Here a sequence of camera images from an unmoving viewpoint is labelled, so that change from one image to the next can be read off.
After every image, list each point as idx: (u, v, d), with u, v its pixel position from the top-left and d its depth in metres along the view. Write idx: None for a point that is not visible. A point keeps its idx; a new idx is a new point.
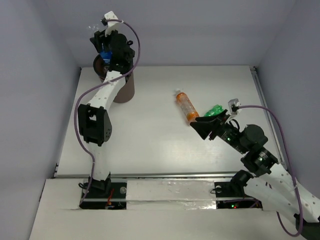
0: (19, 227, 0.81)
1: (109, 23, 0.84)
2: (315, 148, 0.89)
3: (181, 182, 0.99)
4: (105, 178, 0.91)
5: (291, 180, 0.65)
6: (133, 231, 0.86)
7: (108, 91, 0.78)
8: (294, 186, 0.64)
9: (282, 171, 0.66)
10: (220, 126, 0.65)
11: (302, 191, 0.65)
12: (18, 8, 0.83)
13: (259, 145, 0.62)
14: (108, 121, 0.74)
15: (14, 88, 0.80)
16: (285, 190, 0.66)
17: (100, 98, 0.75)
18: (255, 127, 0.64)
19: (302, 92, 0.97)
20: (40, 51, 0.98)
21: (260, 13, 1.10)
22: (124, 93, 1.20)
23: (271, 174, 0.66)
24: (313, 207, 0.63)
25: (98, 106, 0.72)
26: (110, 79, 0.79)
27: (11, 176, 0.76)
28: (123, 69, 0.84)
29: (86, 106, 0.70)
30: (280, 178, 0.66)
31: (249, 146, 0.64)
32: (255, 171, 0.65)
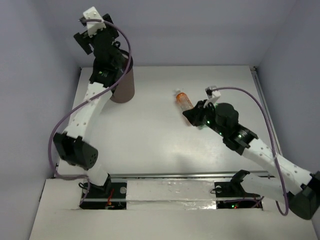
0: (19, 226, 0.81)
1: (88, 23, 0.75)
2: (314, 148, 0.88)
3: (181, 182, 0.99)
4: (103, 183, 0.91)
5: (271, 152, 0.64)
6: (132, 231, 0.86)
7: (88, 112, 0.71)
8: (274, 157, 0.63)
9: (261, 145, 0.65)
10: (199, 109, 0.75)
11: (283, 161, 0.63)
12: (18, 9, 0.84)
13: (232, 120, 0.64)
14: (90, 146, 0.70)
15: (14, 89, 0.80)
16: (265, 163, 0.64)
17: (78, 124, 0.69)
18: (225, 105, 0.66)
19: (302, 91, 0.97)
20: (40, 52, 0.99)
21: (259, 13, 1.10)
22: (124, 93, 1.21)
23: (251, 149, 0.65)
24: (294, 175, 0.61)
25: (75, 136, 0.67)
26: (90, 98, 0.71)
27: (12, 176, 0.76)
28: (108, 79, 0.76)
29: (62, 135, 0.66)
30: (260, 151, 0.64)
31: (223, 122, 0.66)
32: (235, 148, 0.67)
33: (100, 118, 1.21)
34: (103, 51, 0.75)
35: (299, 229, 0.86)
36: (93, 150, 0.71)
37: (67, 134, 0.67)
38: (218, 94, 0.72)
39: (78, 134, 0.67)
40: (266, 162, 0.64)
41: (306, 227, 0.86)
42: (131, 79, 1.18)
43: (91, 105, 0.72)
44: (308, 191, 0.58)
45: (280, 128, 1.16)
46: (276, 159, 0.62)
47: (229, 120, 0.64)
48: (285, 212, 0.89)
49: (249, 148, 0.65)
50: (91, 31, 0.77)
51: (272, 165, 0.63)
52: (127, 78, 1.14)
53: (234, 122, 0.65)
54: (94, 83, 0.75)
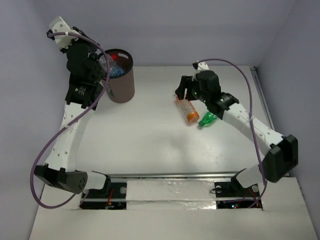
0: (19, 226, 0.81)
1: (56, 37, 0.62)
2: (314, 148, 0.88)
3: (180, 182, 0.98)
4: (103, 186, 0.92)
5: (247, 114, 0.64)
6: (132, 231, 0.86)
7: (68, 140, 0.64)
8: (250, 119, 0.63)
9: (240, 108, 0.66)
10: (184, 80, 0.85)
11: (258, 123, 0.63)
12: (18, 9, 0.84)
13: (210, 81, 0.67)
14: (76, 175, 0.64)
15: (14, 89, 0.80)
16: (242, 125, 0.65)
17: (59, 154, 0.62)
18: (207, 71, 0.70)
19: (301, 91, 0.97)
20: (39, 52, 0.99)
21: (259, 13, 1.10)
22: (124, 94, 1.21)
23: (230, 111, 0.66)
24: (266, 136, 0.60)
25: (57, 168, 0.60)
26: (67, 124, 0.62)
27: (12, 176, 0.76)
28: (86, 97, 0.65)
29: (44, 169, 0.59)
30: (238, 113, 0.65)
31: (204, 86, 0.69)
32: (217, 113, 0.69)
33: (100, 118, 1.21)
34: (77, 65, 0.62)
35: (299, 229, 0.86)
36: (80, 175, 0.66)
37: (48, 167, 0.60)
38: (205, 66, 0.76)
39: (61, 165, 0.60)
40: (242, 124, 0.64)
41: (306, 227, 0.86)
42: (131, 79, 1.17)
43: (69, 131, 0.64)
44: (275, 149, 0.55)
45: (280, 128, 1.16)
46: (251, 121, 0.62)
47: (208, 82, 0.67)
48: (285, 212, 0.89)
49: (229, 110, 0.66)
50: (64, 44, 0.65)
51: (247, 127, 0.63)
52: (128, 78, 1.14)
53: (213, 86, 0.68)
54: (72, 103, 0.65)
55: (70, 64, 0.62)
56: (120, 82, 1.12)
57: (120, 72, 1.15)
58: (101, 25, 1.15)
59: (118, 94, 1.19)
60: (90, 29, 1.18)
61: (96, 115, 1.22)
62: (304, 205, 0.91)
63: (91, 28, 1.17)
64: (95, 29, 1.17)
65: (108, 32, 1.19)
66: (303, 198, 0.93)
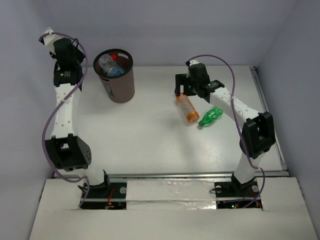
0: (19, 226, 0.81)
1: (46, 39, 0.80)
2: (313, 148, 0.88)
3: (181, 182, 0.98)
4: (103, 180, 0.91)
5: (230, 95, 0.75)
6: (132, 231, 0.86)
7: (68, 112, 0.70)
8: (231, 99, 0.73)
9: (225, 91, 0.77)
10: (179, 78, 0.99)
11: (239, 103, 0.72)
12: (17, 9, 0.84)
13: (198, 69, 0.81)
14: (83, 143, 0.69)
15: (14, 89, 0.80)
16: (225, 106, 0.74)
17: (63, 124, 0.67)
18: (196, 64, 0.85)
19: (301, 91, 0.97)
20: (39, 51, 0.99)
21: (259, 13, 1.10)
22: (124, 94, 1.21)
23: (215, 93, 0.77)
24: (244, 112, 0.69)
25: (65, 135, 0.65)
26: (63, 98, 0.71)
27: (12, 176, 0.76)
28: (72, 77, 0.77)
29: (52, 140, 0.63)
30: (222, 95, 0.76)
31: (193, 74, 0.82)
32: (205, 97, 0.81)
33: (100, 118, 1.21)
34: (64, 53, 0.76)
35: (299, 229, 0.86)
36: (87, 146, 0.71)
37: (56, 138, 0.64)
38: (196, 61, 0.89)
39: (68, 132, 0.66)
40: (225, 104, 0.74)
41: (306, 227, 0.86)
42: (131, 79, 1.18)
43: (67, 104, 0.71)
44: (250, 122, 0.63)
45: (280, 128, 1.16)
46: (232, 100, 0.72)
47: (197, 70, 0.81)
48: (285, 211, 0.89)
49: (214, 92, 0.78)
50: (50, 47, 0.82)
51: (229, 106, 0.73)
52: (127, 78, 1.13)
53: (201, 74, 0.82)
54: (60, 85, 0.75)
55: (57, 53, 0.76)
56: (119, 82, 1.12)
57: (120, 72, 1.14)
58: (101, 25, 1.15)
59: (118, 94, 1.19)
60: (90, 29, 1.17)
61: (96, 115, 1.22)
62: (304, 205, 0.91)
63: (91, 28, 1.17)
64: (95, 29, 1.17)
65: (108, 33, 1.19)
66: (303, 198, 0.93)
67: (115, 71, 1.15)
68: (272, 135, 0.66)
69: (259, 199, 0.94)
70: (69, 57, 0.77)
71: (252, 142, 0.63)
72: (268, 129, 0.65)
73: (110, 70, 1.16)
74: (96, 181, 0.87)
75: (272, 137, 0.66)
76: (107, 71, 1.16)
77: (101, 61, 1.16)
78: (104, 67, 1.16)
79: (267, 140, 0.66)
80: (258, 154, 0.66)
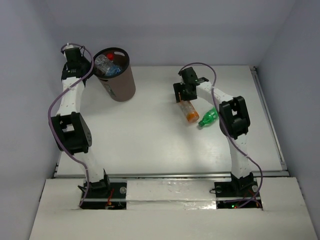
0: (19, 226, 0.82)
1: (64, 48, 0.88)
2: (313, 148, 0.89)
3: (180, 182, 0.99)
4: (103, 176, 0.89)
5: (211, 86, 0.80)
6: (132, 231, 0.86)
7: (72, 96, 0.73)
8: (211, 88, 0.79)
9: (208, 83, 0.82)
10: (179, 87, 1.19)
11: (219, 91, 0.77)
12: (17, 9, 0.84)
13: (186, 70, 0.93)
14: (86, 125, 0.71)
15: (13, 89, 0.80)
16: (208, 96, 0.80)
17: (67, 105, 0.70)
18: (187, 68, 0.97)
19: (301, 91, 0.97)
20: (39, 52, 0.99)
21: (259, 13, 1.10)
22: (125, 93, 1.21)
23: (200, 86, 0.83)
24: (222, 98, 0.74)
25: (69, 113, 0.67)
26: (70, 85, 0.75)
27: (12, 176, 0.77)
28: (78, 73, 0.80)
29: (57, 117, 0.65)
30: (206, 87, 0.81)
31: (184, 75, 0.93)
32: (194, 91, 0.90)
33: (100, 118, 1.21)
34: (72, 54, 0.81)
35: (299, 229, 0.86)
36: (88, 129, 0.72)
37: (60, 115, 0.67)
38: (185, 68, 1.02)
39: (71, 111, 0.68)
40: (207, 94, 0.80)
41: (306, 227, 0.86)
42: (131, 78, 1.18)
43: (72, 91, 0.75)
44: (225, 103, 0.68)
45: (280, 128, 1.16)
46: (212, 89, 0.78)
47: (185, 72, 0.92)
48: (285, 212, 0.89)
49: (199, 85, 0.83)
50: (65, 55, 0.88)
51: (210, 95, 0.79)
52: (126, 76, 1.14)
53: (190, 74, 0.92)
54: (67, 78, 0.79)
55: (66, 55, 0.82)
56: (119, 82, 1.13)
57: (117, 70, 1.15)
58: (101, 26, 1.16)
59: (119, 93, 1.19)
60: (90, 29, 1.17)
61: (96, 115, 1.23)
62: (304, 205, 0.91)
63: (91, 28, 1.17)
64: (95, 29, 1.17)
65: (108, 32, 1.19)
66: (303, 198, 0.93)
67: (113, 70, 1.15)
68: (247, 117, 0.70)
69: (259, 199, 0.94)
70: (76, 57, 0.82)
71: (226, 120, 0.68)
72: (243, 111, 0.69)
73: (107, 69, 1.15)
74: (97, 176, 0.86)
75: (247, 119, 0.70)
76: (105, 71, 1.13)
77: (98, 61, 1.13)
78: (101, 68, 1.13)
79: (243, 121, 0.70)
80: (237, 134, 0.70)
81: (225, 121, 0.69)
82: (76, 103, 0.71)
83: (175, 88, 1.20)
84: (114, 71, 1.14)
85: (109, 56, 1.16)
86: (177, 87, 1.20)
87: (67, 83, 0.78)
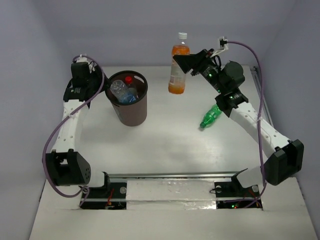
0: (19, 226, 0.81)
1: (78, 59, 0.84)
2: (313, 148, 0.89)
3: (181, 182, 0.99)
4: (104, 183, 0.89)
5: (256, 115, 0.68)
6: (132, 231, 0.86)
7: (72, 127, 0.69)
8: (257, 120, 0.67)
9: (249, 108, 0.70)
10: (205, 59, 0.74)
11: (265, 125, 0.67)
12: (17, 10, 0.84)
13: (235, 81, 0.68)
14: (84, 160, 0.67)
15: (12, 89, 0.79)
16: (248, 123, 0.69)
17: (65, 139, 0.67)
18: (234, 66, 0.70)
19: (301, 91, 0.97)
20: (38, 51, 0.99)
21: (259, 14, 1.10)
22: (134, 117, 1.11)
23: (238, 109, 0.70)
24: (272, 139, 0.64)
25: (65, 149, 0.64)
26: (70, 113, 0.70)
27: (12, 176, 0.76)
28: (82, 94, 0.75)
29: (52, 154, 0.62)
30: (246, 113, 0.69)
31: (226, 85, 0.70)
32: (224, 109, 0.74)
33: (101, 118, 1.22)
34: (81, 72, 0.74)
35: (298, 229, 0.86)
36: (86, 163, 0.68)
37: (56, 151, 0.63)
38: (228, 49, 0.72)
39: (69, 146, 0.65)
40: (249, 123, 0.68)
41: (306, 227, 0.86)
42: (144, 102, 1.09)
43: (72, 119, 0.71)
44: (280, 152, 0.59)
45: (280, 128, 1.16)
46: (259, 122, 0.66)
47: (233, 82, 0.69)
48: (285, 212, 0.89)
49: (237, 108, 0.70)
50: None
51: (253, 127, 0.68)
52: (141, 104, 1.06)
53: (233, 86, 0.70)
54: (69, 100, 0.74)
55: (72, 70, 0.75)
56: (131, 109, 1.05)
57: (132, 100, 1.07)
58: (101, 26, 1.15)
59: (128, 118, 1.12)
60: (90, 29, 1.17)
61: (97, 116, 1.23)
62: (304, 205, 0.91)
63: (91, 27, 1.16)
64: (95, 29, 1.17)
65: (108, 32, 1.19)
66: (303, 198, 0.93)
67: (129, 97, 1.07)
68: (299, 165, 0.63)
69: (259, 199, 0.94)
70: (83, 75, 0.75)
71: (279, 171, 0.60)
72: (296, 159, 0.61)
73: (123, 95, 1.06)
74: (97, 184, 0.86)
75: (298, 166, 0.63)
76: (119, 97, 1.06)
77: (113, 86, 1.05)
78: (116, 93, 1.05)
79: (291, 168, 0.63)
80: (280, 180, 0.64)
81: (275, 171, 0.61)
82: (75, 136, 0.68)
83: (197, 58, 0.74)
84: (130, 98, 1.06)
85: (127, 79, 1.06)
86: (203, 58, 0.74)
87: (68, 107, 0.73)
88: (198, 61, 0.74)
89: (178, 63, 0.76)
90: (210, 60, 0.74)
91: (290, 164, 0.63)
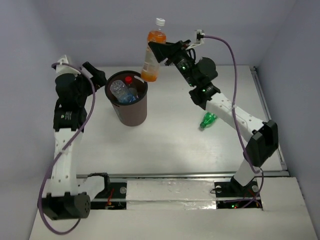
0: (19, 226, 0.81)
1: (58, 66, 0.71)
2: (313, 148, 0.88)
3: (181, 182, 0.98)
4: (104, 187, 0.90)
5: (230, 103, 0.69)
6: (132, 231, 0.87)
7: (66, 163, 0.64)
8: (232, 108, 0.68)
9: (223, 98, 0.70)
10: (180, 51, 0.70)
11: (240, 111, 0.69)
12: (16, 11, 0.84)
13: (209, 79, 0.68)
14: (83, 195, 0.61)
15: (12, 89, 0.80)
16: (224, 113, 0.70)
17: (59, 179, 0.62)
18: (208, 62, 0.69)
19: (301, 91, 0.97)
20: (38, 52, 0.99)
21: (259, 14, 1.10)
22: (134, 117, 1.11)
23: (212, 100, 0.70)
24: (249, 123, 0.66)
25: (61, 193, 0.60)
26: (62, 148, 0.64)
27: (11, 176, 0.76)
28: (74, 120, 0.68)
29: (47, 198, 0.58)
30: (220, 103, 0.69)
31: (200, 80, 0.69)
32: (199, 102, 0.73)
33: (101, 118, 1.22)
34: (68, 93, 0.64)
35: (299, 229, 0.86)
36: (86, 196, 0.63)
37: (51, 195, 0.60)
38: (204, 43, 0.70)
39: (65, 190, 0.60)
40: (224, 112, 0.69)
41: (306, 227, 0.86)
42: (144, 102, 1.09)
43: (66, 154, 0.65)
44: (258, 135, 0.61)
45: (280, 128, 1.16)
46: (233, 110, 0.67)
47: (206, 79, 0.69)
48: (285, 212, 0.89)
49: (211, 100, 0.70)
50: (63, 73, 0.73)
51: (230, 115, 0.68)
52: (140, 103, 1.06)
53: (207, 82, 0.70)
54: (60, 130, 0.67)
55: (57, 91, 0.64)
56: (131, 109, 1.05)
57: (132, 99, 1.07)
58: (100, 26, 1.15)
59: (127, 118, 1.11)
60: (90, 29, 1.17)
61: (97, 116, 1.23)
62: (304, 205, 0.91)
63: (90, 28, 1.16)
64: (95, 29, 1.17)
65: (108, 33, 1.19)
66: (303, 198, 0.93)
67: (127, 97, 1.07)
68: (276, 143, 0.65)
69: (259, 199, 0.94)
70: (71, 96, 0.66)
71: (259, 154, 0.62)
72: (273, 138, 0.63)
73: (122, 95, 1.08)
74: (98, 187, 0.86)
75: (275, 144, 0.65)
76: (119, 97, 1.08)
77: (113, 87, 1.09)
78: (116, 94, 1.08)
79: (269, 148, 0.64)
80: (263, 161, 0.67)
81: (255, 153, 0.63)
82: (70, 175, 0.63)
83: (174, 49, 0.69)
84: (129, 98, 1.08)
85: (127, 79, 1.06)
86: (178, 50, 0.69)
87: (60, 139, 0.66)
88: (173, 52, 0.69)
89: (153, 49, 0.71)
90: (185, 53, 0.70)
91: (268, 144, 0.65)
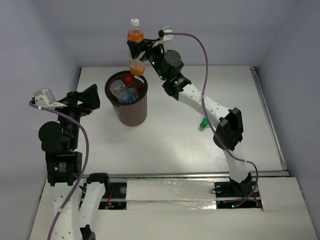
0: (19, 227, 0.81)
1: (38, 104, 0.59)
2: (314, 148, 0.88)
3: (181, 182, 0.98)
4: (103, 189, 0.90)
5: (199, 94, 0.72)
6: (132, 231, 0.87)
7: (68, 221, 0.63)
8: (201, 97, 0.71)
9: (193, 89, 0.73)
10: (147, 48, 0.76)
11: (209, 100, 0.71)
12: (16, 11, 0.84)
13: (176, 69, 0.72)
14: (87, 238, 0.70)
15: (13, 89, 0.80)
16: (194, 102, 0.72)
17: (63, 236, 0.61)
18: (174, 54, 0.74)
19: (301, 91, 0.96)
20: (38, 52, 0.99)
21: (259, 13, 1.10)
22: (133, 118, 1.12)
23: (184, 91, 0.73)
24: (216, 112, 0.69)
25: None
26: (60, 207, 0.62)
27: (11, 176, 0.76)
28: (70, 172, 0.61)
29: None
30: (191, 94, 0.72)
31: (168, 71, 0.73)
32: (173, 94, 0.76)
33: (101, 118, 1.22)
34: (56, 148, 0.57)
35: (298, 229, 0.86)
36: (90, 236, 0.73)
37: None
38: (170, 37, 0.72)
39: None
40: (194, 101, 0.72)
41: (306, 227, 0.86)
42: (144, 104, 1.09)
43: (66, 211, 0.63)
44: (224, 121, 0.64)
45: (280, 128, 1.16)
46: (202, 99, 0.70)
47: (174, 69, 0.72)
48: (285, 212, 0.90)
49: (182, 91, 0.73)
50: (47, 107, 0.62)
51: (200, 105, 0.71)
52: (140, 104, 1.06)
53: (176, 73, 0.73)
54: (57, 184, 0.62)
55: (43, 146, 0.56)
56: (131, 109, 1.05)
57: (132, 99, 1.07)
58: (100, 26, 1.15)
59: (127, 117, 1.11)
60: (90, 29, 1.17)
61: (97, 116, 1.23)
62: (304, 205, 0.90)
63: (90, 27, 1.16)
64: (95, 29, 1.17)
65: (108, 33, 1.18)
66: (303, 198, 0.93)
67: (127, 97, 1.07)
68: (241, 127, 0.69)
69: (259, 199, 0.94)
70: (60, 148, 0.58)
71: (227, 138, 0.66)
72: (238, 124, 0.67)
73: (122, 95, 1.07)
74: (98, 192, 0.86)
75: (241, 129, 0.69)
76: (119, 97, 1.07)
77: (114, 87, 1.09)
78: (116, 94, 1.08)
79: (235, 132, 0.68)
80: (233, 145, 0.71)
81: (225, 138, 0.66)
82: (73, 230, 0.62)
83: (140, 46, 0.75)
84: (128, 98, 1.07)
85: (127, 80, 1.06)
86: (145, 46, 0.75)
87: (57, 194, 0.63)
88: (141, 48, 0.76)
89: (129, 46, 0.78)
90: (153, 48, 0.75)
91: (234, 129, 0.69)
